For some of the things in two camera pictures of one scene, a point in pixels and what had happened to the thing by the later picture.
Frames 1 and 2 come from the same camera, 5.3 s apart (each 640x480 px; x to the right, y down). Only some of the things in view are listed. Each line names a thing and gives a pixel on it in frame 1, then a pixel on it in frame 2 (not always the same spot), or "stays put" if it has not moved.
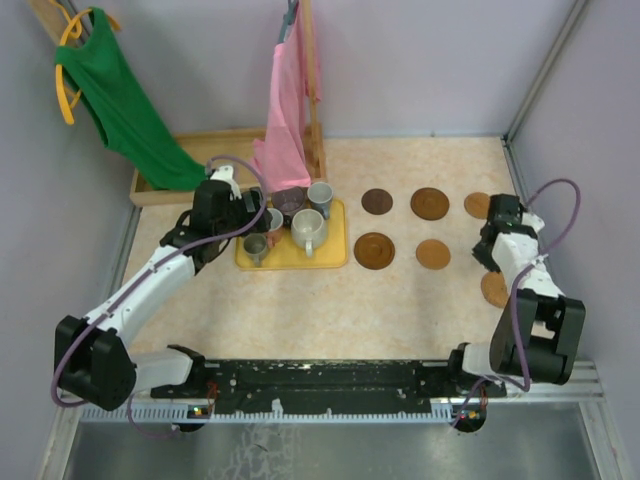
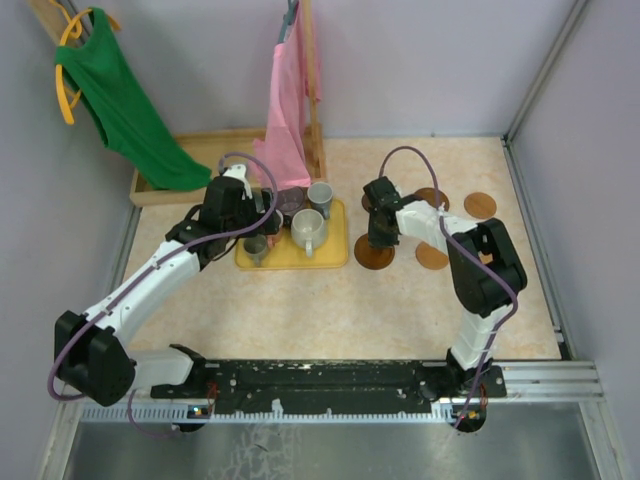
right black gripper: (482, 256) → (375, 239)
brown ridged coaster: (430, 204) stays put
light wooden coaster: (477, 204) stays put
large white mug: (308, 229) stays put
